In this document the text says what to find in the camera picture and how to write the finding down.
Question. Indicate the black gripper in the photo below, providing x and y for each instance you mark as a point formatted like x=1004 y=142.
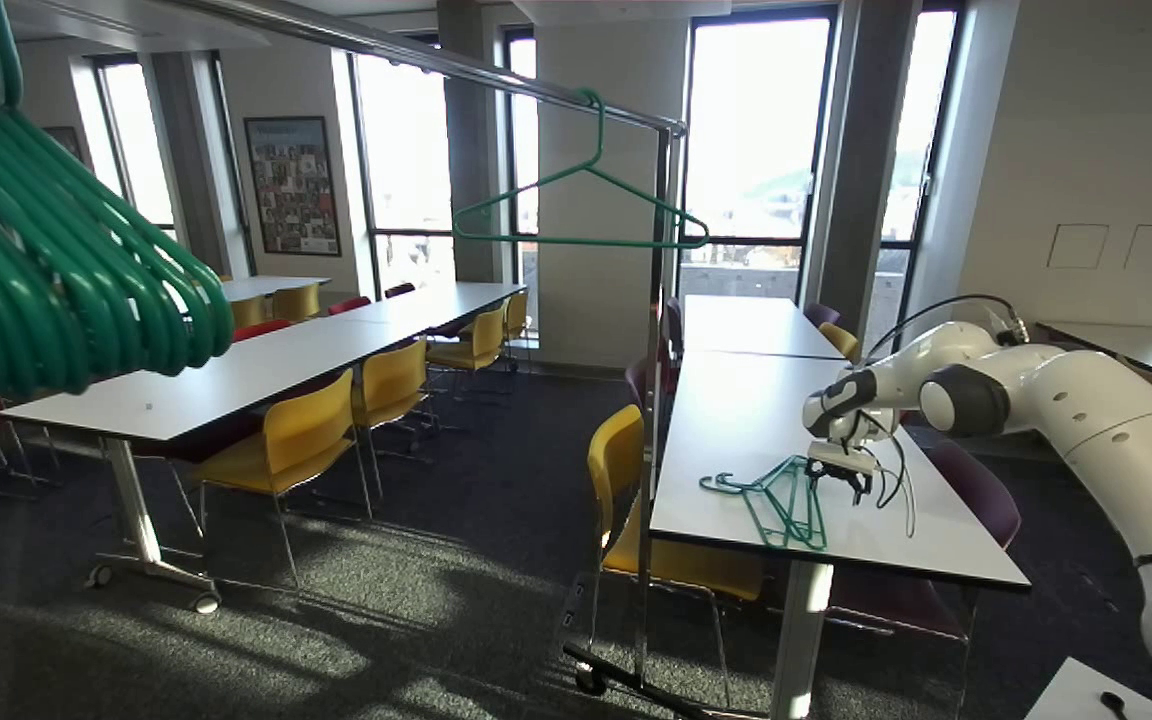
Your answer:
x=847 y=463

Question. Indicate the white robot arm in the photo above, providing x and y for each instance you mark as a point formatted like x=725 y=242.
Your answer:
x=1089 y=409

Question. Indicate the yellow chair near rack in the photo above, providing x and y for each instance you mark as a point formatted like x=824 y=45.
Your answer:
x=619 y=473

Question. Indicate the metal clothes rack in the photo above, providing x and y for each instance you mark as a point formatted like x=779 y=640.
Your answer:
x=481 y=76

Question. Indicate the green hangers on table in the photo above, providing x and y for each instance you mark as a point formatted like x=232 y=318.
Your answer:
x=780 y=507

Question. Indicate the white table with hangers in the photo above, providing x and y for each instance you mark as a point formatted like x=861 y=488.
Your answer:
x=739 y=412

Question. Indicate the purple chair right of table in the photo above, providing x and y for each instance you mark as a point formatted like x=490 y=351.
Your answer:
x=902 y=603

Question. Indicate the white far table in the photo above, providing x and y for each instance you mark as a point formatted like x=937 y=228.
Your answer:
x=756 y=325

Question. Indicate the yellow chair far left row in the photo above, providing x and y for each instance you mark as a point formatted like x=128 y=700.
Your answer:
x=472 y=344

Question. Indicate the yellow chair front left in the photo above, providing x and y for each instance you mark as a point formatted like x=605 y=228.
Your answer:
x=292 y=445

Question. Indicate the long white left table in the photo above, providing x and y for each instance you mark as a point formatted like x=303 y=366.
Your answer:
x=148 y=407

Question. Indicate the bunch of green hangers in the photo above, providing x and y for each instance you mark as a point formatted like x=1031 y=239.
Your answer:
x=84 y=285

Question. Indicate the framed wall picture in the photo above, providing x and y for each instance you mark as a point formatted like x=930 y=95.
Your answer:
x=292 y=187

